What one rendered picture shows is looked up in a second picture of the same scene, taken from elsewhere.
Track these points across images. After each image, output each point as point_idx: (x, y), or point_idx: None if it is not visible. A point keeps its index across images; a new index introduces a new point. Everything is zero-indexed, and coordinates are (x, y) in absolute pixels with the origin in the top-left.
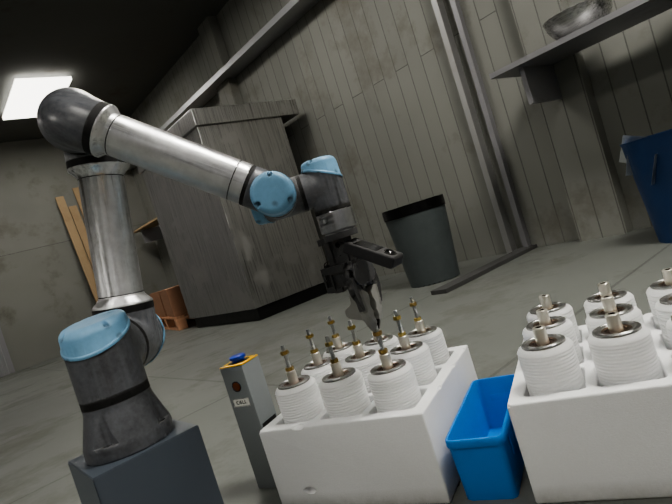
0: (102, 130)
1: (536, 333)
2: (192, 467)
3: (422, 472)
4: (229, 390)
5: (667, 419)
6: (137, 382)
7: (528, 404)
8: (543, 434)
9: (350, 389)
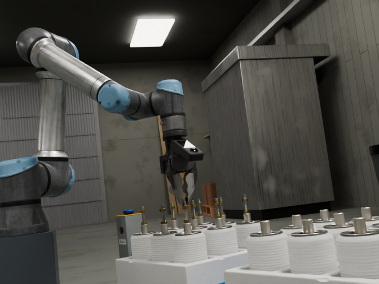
0: (36, 52)
1: (260, 225)
2: (42, 255)
3: None
4: (118, 232)
5: None
6: (27, 198)
7: (233, 273)
8: None
9: (163, 243)
